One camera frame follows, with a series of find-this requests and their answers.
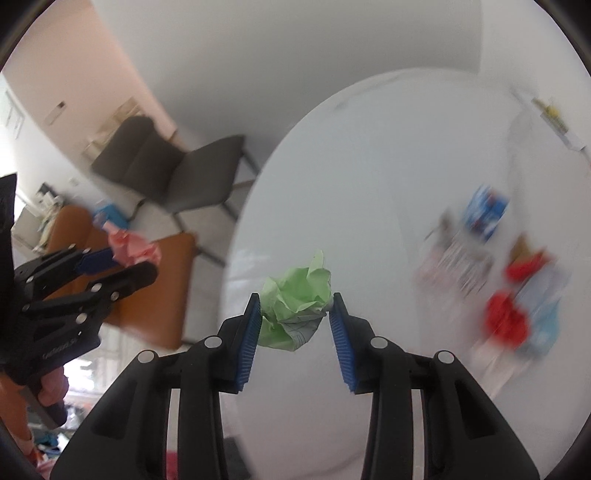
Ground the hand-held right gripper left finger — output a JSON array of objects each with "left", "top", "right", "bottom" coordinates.
[{"left": 51, "top": 292, "right": 262, "bottom": 480}]

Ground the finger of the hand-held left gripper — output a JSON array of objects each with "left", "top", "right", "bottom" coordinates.
[
  {"left": 23, "top": 263, "right": 158, "bottom": 326},
  {"left": 14, "top": 247, "right": 116, "bottom": 296}
]

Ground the black and white printed wrapper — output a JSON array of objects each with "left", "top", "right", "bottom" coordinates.
[{"left": 416, "top": 210, "right": 495, "bottom": 298}]

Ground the grey upholstered chair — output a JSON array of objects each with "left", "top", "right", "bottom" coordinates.
[{"left": 90, "top": 115, "right": 262, "bottom": 232}]

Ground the white paper sheet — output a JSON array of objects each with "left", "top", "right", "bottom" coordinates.
[{"left": 510, "top": 88, "right": 591, "bottom": 162}]

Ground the blue bag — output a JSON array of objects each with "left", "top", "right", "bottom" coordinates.
[{"left": 92, "top": 203, "right": 123, "bottom": 227}]

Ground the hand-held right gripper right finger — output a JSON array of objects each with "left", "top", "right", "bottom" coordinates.
[{"left": 329, "top": 292, "right": 540, "bottom": 480}]

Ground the person's left hand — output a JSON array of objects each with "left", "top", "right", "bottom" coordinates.
[{"left": 38, "top": 367, "right": 69, "bottom": 408}]

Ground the orange leather chair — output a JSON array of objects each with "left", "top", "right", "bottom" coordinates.
[{"left": 44, "top": 205, "right": 197, "bottom": 352}]

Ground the blue face mask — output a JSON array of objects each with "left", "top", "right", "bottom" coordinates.
[{"left": 517, "top": 268, "right": 571, "bottom": 356}]

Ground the red crumpled paper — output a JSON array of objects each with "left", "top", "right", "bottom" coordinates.
[{"left": 482, "top": 291, "right": 532, "bottom": 349}]

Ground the pink paper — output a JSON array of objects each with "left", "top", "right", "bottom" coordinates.
[{"left": 107, "top": 230, "right": 162, "bottom": 267}]

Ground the blue crumpled packet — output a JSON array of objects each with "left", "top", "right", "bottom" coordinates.
[{"left": 462, "top": 185, "right": 511, "bottom": 243}]

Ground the white wall panel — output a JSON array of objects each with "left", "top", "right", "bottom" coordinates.
[{"left": 4, "top": 90, "right": 26, "bottom": 137}]

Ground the red and brown cardboard box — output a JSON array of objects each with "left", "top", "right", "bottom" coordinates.
[{"left": 503, "top": 233, "right": 555, "bottom": 282}]

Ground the person's left forearm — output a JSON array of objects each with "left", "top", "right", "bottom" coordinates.
[{"left": 0, "top": 374, "right": 33, "bottom": 455}]

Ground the green paper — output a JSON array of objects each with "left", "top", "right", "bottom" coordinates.
[{"left": 256, "top": 250, "right": 333, "bottom": 354}]

